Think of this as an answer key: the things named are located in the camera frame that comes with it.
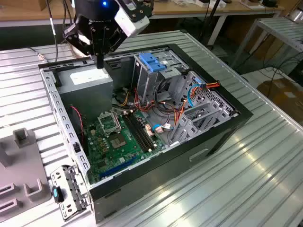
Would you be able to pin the grey parts rack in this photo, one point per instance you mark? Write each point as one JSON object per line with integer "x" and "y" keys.
{"x": 21, "y": 170}

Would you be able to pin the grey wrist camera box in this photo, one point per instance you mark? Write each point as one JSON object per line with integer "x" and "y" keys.
{"x": 129, "y": 23}

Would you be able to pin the metal slat side table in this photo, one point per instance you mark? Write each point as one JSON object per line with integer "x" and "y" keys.
{"x": 279, "y": 30}

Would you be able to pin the grey square chipset chip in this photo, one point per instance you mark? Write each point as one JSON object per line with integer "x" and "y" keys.
{"x": 118, "y": 142}

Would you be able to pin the silver expansion slot bracket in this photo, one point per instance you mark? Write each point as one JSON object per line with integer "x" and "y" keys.
{"x": 71, "y": 194}

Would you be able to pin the black stand pole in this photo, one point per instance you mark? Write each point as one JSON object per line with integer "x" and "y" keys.
{"x": 208, "y": 23}

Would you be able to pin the wooden desk white frame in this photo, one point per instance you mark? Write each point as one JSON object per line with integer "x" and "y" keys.
{"x": 170, "y": 10}

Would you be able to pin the green motherboard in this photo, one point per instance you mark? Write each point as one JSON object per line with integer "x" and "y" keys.
{"x": 125, "y": 156}

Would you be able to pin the metal CPU socket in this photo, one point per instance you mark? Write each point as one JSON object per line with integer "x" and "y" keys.
{"x": 109, "y": 123}

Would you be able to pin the blue plastic drive latch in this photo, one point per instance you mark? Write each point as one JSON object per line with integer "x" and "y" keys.
{"x": 151, "y": 62}

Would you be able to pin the silver optical drive cage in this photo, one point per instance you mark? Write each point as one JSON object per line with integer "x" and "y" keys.
{"x": 146, "y": 80}

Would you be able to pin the grey power supply unit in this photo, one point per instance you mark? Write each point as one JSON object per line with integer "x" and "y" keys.
{"x": 87, "y": 94}

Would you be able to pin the black RAM slot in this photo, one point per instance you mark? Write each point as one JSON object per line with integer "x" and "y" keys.
{"x": 135, "y": 133}
{"x": 143, "y": 131}

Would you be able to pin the black open PC case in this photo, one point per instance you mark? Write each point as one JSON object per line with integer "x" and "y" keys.
{"x": 154, "y": 175}

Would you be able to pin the black blue bracket latch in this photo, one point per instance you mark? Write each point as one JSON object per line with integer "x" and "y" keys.
{"x": 57, "y": 194}

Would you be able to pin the silver disk bay cage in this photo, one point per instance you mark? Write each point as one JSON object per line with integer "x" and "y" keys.
{"x": 187, "y": 132}

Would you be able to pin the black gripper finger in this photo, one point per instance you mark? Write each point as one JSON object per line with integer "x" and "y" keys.
{"x": 113, "y": 39}
{"x": 99, "y": 47}

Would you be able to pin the blue expansion slot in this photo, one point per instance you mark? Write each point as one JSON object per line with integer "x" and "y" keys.
{"x": 113, "y": 170}

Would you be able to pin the brown cardboard box on floor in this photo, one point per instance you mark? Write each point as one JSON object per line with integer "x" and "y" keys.
{"x": 284, "y": 99}

